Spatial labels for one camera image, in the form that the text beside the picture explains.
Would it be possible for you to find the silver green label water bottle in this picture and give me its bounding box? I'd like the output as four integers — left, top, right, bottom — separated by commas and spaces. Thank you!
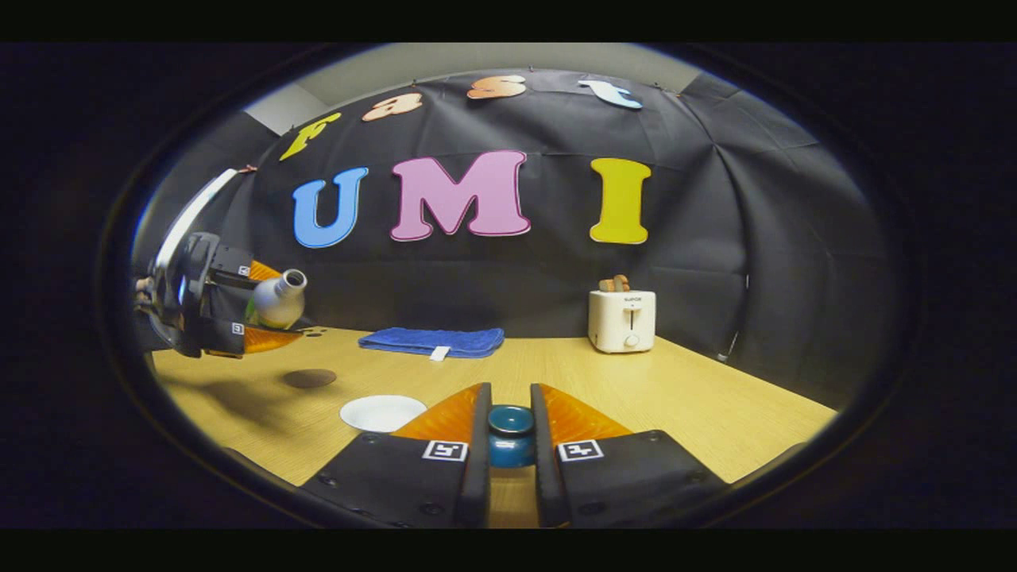
250, 269, 308, 330

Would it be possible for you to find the folded blue towel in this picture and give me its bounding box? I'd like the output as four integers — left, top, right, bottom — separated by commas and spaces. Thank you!
358, 327, 506, 362

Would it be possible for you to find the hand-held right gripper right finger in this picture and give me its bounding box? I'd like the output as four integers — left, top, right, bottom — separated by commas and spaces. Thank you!
530, 383, 728, 529

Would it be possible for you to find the white toaster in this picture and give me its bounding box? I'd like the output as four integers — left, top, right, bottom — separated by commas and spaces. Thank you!
588, 289, 658, 354

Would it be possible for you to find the black backdrop cloth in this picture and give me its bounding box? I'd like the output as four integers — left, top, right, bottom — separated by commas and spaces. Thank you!
135, 68, 895, 406

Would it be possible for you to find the teal teacup lid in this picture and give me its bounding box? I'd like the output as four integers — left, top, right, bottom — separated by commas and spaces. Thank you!
486, 404, 537, 469

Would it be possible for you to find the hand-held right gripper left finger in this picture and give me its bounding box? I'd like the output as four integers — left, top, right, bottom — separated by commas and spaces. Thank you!
300, 382, 493, 529

